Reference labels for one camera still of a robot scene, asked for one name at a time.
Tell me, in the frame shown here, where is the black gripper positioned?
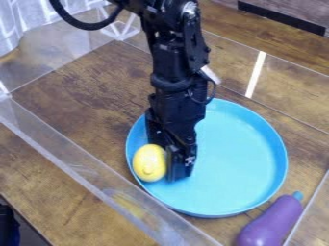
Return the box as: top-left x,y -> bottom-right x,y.
146,75 -> 209,182

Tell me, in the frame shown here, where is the yellow toy lemon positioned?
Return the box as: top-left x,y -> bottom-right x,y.
133,144 -> 168,183

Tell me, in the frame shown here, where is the blue round plate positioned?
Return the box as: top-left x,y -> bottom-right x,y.
140,99 -> 288,218

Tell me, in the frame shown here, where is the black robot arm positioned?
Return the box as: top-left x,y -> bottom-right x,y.
109,0 -> 213,182

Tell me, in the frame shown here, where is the purple toy eggplant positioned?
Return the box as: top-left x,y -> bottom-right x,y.
236,191 -> 304,246

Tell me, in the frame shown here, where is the black bar in background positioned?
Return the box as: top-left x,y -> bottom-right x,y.
238,0 -> 327,37

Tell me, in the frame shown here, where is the white patterned curtain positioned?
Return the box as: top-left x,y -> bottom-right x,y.
0,0 -> 110,57

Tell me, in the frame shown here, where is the clear acrylic enclosure wall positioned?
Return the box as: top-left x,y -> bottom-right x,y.
0,0 -> 329,246

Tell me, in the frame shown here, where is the black cable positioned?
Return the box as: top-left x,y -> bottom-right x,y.
49,0 -> 130,32

